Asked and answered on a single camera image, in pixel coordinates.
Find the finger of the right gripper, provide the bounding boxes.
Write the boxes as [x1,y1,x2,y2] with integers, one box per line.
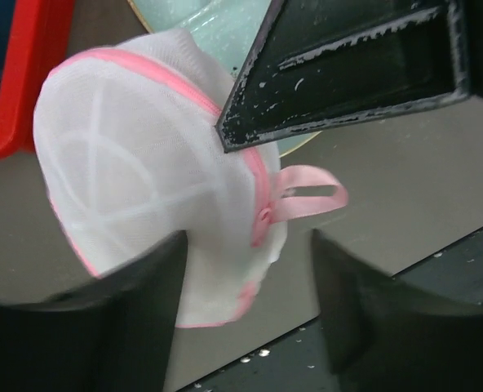
[216,1,483,152]

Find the white mesh laundry bag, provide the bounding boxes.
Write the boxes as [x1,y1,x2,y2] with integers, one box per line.
[33,29,348,328]

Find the red plastic bin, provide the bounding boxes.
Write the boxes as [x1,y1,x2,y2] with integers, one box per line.
[0,0,75,159]

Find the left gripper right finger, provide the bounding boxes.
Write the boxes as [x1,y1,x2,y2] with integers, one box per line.
[310,229,483,391]

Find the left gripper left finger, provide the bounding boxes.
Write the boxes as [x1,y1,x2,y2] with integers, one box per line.
[0,231,188,391]

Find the light green ceramic tray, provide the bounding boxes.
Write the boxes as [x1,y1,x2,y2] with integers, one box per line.
[127,0,320,158]

